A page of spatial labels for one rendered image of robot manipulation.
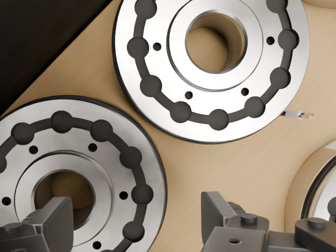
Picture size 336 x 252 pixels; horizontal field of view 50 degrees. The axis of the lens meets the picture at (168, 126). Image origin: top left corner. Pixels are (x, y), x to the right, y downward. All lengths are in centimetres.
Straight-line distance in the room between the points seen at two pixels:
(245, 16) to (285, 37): 3
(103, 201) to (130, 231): 2
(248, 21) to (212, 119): 5
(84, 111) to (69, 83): 4
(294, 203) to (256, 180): 3
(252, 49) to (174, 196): 10
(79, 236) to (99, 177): 3
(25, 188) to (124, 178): 5
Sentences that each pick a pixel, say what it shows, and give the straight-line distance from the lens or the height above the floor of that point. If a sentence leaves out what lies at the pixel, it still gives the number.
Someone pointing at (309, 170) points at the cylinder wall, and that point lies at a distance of 23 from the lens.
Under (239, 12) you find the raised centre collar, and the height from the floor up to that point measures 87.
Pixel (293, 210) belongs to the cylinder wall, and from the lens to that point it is 23.
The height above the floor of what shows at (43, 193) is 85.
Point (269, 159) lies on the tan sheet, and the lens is 23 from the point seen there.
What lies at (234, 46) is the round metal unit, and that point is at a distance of 21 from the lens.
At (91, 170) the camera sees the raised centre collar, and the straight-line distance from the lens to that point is 18.
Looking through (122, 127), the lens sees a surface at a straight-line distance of 18.
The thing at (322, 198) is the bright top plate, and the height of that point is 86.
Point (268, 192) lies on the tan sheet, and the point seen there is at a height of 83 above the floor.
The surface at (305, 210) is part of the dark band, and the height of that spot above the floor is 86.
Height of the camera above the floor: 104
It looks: 84 degrees down
